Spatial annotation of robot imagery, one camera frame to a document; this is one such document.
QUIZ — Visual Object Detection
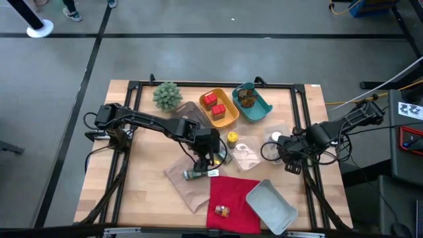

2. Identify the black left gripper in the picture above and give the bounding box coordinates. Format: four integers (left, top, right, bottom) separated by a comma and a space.
193, 128, 221, 173

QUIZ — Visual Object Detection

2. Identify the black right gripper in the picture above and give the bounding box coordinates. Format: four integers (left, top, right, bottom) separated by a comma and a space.
276, 130, 320, 175

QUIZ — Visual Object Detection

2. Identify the yellow-lid spice jar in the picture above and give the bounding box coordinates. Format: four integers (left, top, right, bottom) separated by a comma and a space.
227, 131, 239, 149

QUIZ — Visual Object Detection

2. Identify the small snack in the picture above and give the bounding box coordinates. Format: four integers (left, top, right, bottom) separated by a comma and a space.
214, 204, 231, 219

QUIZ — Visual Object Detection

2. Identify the red-lid patterned spice tin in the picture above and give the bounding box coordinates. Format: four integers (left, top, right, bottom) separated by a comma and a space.
211, 103, 227, 121
202, 93, 218, 112

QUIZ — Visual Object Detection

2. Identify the taco seasoning packet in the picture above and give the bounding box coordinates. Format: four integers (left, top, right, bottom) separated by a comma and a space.
240, 95, 259, 109

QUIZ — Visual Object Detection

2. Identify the brown seasoning packet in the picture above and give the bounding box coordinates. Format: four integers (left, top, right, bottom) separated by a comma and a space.
237, 86, 256, 102

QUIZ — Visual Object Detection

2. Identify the clear plastic bin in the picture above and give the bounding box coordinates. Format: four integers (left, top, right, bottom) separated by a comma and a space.
218, 124, 262, 173
262, 124, 292, 163

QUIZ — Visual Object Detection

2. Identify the tan cloth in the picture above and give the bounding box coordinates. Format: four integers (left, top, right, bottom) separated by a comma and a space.
164, 155, 229, 214

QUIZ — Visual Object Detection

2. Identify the red cloth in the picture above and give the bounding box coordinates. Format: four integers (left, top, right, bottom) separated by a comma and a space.
206, 175, 262, 235

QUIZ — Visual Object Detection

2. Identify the grey translucent plastic bin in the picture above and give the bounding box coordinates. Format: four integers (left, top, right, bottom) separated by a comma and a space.
171, 100, 213, 130

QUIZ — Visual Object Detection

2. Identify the yellow plastic bin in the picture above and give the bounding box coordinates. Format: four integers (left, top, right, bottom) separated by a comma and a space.
198, 87, 240, 129

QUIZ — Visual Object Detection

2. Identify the teal plastic bin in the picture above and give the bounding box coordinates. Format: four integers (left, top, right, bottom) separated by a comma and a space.
231, 82, 274, 124

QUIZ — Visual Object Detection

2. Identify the artificial green plant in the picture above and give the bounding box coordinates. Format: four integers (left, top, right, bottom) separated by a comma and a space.
152, 81, 184, 112

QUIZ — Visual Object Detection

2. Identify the black equipment cabinet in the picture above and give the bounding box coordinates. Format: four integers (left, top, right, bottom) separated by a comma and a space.
378, 89, 423, 238

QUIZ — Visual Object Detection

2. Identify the red-framed device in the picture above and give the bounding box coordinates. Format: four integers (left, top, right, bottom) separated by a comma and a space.
398, 125, 423, 156

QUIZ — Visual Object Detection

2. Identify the black computer mouse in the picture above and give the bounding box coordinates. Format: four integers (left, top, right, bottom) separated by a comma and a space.
391, 222, 414, 238

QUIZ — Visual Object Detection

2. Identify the white printed sticker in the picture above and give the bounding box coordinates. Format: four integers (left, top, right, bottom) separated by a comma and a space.
398, 101, 423, 120

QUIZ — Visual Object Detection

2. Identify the blue floor box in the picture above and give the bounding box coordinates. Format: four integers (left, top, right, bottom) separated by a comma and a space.
348, 0, 399, 19

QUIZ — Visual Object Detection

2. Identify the dark chair leg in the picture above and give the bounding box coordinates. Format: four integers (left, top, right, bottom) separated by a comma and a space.
0, 140, 26, 155

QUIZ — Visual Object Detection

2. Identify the person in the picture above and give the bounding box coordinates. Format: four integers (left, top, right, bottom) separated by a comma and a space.
61, 0, 119, 22

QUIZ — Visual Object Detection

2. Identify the black pole white base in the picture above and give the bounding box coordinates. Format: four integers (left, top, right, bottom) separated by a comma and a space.
6, 0, 55, 39

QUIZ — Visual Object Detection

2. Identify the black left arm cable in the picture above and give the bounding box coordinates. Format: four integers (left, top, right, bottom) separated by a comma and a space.
178, 137, 229, 166

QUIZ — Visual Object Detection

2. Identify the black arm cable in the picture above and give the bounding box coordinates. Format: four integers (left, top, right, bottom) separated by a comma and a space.
260, 138, 352, 166
178, 137, 229, 166

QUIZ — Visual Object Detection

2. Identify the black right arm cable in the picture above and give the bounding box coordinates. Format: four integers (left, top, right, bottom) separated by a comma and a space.
260, 138, 352, 166

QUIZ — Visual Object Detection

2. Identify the yellow floor cable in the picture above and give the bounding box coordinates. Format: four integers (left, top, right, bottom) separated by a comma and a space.
325, 79, 423, 107

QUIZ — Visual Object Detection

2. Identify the aluminium camera rail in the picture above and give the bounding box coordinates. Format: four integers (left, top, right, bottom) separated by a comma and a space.
102, 226, 327, 238

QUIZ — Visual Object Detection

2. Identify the black neighbouring table frame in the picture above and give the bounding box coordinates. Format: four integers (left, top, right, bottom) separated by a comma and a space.
359, 0, 423, 91

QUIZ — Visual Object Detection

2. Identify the white floor cable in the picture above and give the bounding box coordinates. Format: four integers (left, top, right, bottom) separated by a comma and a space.
327, 56, 423, 113

